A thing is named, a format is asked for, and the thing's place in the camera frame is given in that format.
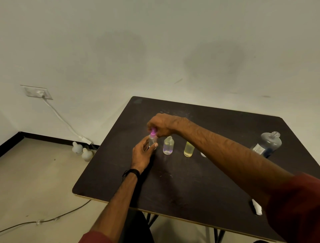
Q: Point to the person's right forearm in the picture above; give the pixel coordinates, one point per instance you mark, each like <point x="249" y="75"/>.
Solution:
<point x="232" y="160"/>

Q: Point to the purple spray cap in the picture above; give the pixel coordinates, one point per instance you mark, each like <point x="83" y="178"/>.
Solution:
<point x="153" y="132"/>

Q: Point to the large clear plastic bottle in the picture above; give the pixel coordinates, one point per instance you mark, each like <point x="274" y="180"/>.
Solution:
<point x="268" y="142"/>

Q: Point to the white plastic floor object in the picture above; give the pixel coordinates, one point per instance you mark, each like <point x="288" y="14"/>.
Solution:
<point x="87" y="154"/>

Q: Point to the person's left forearm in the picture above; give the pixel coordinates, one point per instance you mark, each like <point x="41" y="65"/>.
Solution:
<point x="115" y="207"/>

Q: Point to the person's right hand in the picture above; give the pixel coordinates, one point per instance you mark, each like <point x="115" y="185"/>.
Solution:
<point x="166" y="124"/>

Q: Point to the small yellow bottle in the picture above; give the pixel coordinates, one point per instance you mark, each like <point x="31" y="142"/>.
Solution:
<point x="188" y="150"/>

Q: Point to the black wristband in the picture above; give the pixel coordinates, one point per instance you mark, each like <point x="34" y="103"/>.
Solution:
<point x="132" y="171"/>

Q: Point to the person's left hand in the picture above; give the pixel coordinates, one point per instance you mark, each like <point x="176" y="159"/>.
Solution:
<point x="141" y="157"/>

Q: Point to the person's right leg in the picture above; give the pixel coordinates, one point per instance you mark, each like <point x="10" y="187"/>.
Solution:
<point x="261" y="241"/>

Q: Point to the black table leg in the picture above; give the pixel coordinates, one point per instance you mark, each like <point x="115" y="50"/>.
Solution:
<point x="152" y="219"/>
<point x="218" y="236"/>

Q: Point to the white spray cap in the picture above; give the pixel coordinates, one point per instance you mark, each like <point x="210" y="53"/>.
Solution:
<point x="257" y="207"/>

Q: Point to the small purple-tinted bottle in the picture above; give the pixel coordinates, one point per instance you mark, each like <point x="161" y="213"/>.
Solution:
<point x="168" y="146"/>

